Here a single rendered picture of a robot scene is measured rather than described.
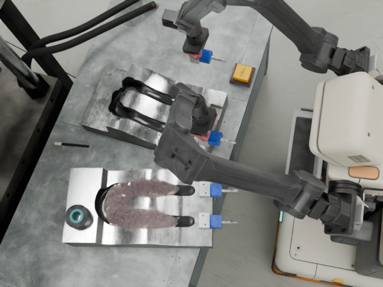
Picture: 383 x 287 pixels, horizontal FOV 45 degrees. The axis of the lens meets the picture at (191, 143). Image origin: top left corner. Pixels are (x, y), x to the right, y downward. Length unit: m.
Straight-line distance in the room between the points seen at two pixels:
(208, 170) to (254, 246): 1.49
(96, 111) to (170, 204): 0.47
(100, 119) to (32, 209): 0.42
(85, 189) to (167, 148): 0.70
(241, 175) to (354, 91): 0.35
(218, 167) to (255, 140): 1.60
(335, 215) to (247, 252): 1.25
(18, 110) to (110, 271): 0.77
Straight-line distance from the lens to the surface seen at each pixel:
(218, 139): 1.60
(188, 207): 1.63
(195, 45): 1.64
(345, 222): 1.27
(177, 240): 1.61
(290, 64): 2.80
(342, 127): 1.17
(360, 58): 1.43
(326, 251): 2.20
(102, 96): 1.83
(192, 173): 0.98
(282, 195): 1.16
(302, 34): 1.27
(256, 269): 2.44
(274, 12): 1.17
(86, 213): 1.61
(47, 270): 1.78
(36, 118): 1.98
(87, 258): 1.73
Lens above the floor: 2.44
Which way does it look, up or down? 69 degrees down
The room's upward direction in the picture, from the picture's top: 18 degrees counter-clockwise
